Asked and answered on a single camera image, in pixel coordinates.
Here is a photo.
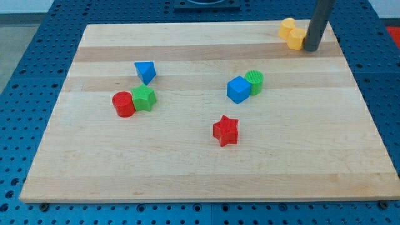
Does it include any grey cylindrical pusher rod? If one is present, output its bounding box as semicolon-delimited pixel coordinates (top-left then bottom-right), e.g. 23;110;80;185
304;0;336;52

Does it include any yellow heart block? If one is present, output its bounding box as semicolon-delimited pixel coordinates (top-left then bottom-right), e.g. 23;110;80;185
278;17;296;40

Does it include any red star block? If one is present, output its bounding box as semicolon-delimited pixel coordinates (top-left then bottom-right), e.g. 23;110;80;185
212;115;239;147

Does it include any green star block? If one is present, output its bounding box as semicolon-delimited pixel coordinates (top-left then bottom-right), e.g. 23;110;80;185
131;84;157;111

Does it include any yellow hexagon block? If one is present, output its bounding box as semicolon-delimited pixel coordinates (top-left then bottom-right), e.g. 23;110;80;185
287;28;306;50

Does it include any green cylinder block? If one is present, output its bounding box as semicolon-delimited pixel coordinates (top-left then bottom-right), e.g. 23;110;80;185
245;70;264;96

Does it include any blue cube block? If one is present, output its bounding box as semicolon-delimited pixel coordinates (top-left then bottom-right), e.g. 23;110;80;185
227;76;251;104

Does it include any blue triangle block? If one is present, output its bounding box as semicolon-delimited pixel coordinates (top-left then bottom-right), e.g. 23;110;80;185
134;61;156;85

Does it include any wooden board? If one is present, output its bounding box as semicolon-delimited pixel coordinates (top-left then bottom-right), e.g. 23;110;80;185
19;21;399;203

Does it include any red cylinder block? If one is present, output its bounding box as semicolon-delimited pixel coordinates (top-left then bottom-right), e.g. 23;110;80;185
112;91;136;118

